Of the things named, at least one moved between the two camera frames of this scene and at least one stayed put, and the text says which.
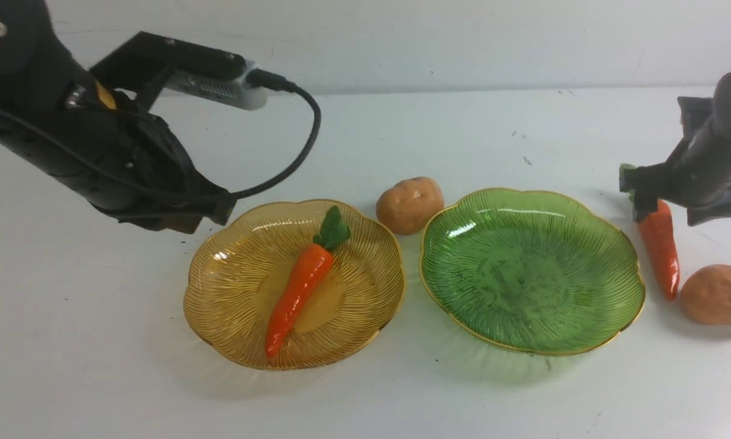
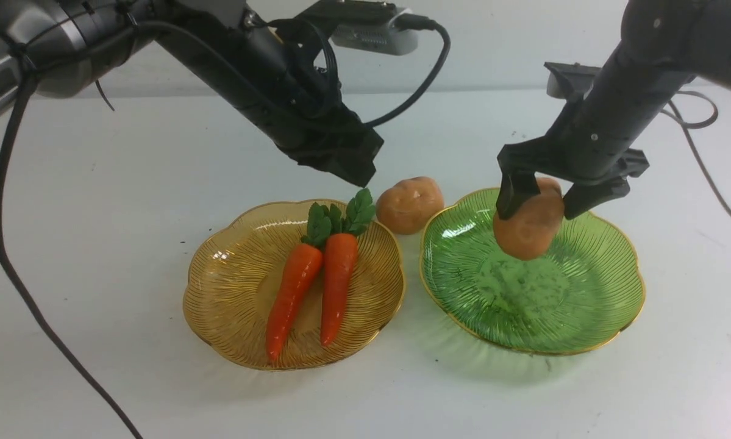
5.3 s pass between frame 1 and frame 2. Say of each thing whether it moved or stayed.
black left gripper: moved
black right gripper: moved
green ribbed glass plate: stayed
